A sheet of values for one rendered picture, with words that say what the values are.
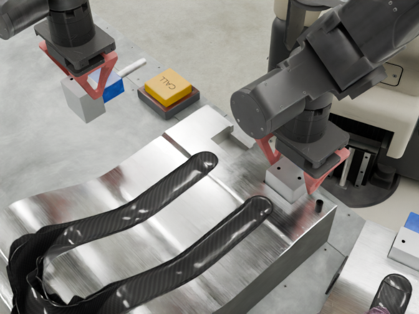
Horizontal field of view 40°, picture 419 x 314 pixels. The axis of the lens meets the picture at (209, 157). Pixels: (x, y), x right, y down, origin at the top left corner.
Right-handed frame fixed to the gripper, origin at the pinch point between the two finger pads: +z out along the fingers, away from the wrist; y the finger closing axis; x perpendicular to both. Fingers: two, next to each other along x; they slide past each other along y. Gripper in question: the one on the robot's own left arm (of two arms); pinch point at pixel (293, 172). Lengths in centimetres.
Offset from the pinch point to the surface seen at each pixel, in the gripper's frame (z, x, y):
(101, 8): 90, 70, -163
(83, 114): -1.6, -15.4, -26.8
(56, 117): 11.1, -13.6, -41.3
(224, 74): 89, 80, -94
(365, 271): 5.4, -1.6, 14.8
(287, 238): 2.0, -7.2, 5.8
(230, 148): 4.5, -0.4, -11.7
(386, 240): 5.3, 4.3, 13.8
